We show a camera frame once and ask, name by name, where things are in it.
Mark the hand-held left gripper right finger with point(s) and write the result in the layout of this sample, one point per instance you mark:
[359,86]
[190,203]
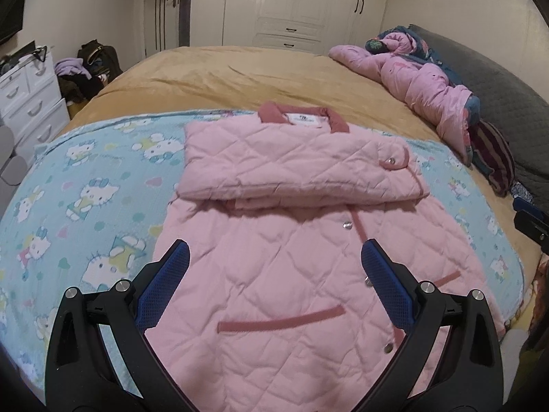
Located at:
[388,287]

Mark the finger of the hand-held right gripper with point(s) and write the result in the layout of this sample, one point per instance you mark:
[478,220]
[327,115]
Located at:
[532,223]

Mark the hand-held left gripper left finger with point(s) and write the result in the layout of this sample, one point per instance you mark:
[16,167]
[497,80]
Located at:
[163,292]

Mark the pink quilted jacket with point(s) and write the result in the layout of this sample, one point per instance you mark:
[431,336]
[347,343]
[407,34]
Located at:
[278,266]

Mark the dark clothes pile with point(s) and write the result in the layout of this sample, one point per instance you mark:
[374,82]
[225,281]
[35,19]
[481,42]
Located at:
[79,88]

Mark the black clothes hanger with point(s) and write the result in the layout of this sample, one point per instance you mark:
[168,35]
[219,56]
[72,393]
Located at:
[40,53]

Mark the dark patterned pillow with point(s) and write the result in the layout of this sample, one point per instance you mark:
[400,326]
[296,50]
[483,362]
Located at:
[521,191]

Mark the dark striped pillow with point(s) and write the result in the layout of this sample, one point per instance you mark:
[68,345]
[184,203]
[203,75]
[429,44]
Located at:
[497,158]

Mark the grey quilted headboard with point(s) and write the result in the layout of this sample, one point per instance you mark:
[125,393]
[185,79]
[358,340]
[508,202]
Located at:
[514,103]

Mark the cartoon cat print blanket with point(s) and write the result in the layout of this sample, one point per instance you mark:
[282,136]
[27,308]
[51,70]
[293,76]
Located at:
[85,180]

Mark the white low cabinet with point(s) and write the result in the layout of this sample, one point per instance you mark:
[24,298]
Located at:
[10,167]

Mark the white drawer chest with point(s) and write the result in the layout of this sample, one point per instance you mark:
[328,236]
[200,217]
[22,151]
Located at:
[34,103]

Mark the purple cloth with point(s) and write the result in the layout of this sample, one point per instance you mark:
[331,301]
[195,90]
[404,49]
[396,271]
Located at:
[70,68]

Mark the black backpack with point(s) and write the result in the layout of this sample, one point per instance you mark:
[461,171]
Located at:
[101,55]

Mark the white door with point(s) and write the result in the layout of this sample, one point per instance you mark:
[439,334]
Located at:
[167,25]

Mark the white wardrobe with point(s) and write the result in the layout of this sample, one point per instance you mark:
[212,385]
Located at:
[266,4]

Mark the black television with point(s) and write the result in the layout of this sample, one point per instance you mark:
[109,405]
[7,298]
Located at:
[8,25]

